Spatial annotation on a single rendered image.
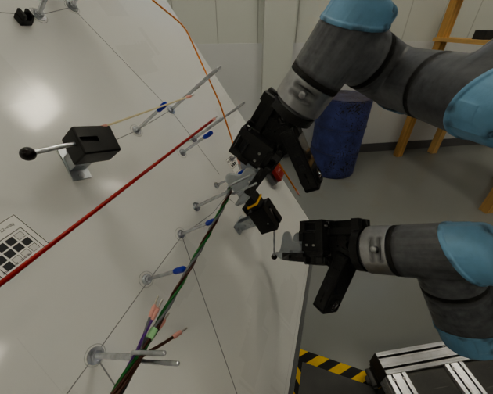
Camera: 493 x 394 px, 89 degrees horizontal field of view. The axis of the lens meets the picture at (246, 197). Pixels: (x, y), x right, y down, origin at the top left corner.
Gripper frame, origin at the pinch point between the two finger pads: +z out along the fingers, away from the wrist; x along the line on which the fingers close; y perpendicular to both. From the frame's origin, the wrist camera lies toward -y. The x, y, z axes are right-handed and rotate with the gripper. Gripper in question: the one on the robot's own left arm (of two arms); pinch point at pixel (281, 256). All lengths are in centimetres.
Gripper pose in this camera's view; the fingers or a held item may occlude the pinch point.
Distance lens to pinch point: 58.0
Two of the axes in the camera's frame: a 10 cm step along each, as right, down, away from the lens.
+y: 0.3, -9.8, 2.0
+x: -8.0, -1.5, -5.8
